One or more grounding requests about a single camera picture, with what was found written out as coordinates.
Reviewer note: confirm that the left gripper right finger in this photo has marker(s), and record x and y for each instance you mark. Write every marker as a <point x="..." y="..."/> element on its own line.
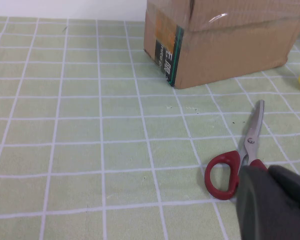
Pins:
<point x="292" y="185"/>

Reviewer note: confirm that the green white-grid tablecloth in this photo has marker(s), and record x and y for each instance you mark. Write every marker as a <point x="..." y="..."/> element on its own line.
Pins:
<point x="90" y="150"/>

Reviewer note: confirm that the brown cardboard box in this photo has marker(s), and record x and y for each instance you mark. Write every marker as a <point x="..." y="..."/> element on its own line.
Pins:
<point x="227" y="55"/>

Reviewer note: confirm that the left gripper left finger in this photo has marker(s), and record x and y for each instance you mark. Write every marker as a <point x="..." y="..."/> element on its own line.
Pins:
<point x="265" y="212"/>

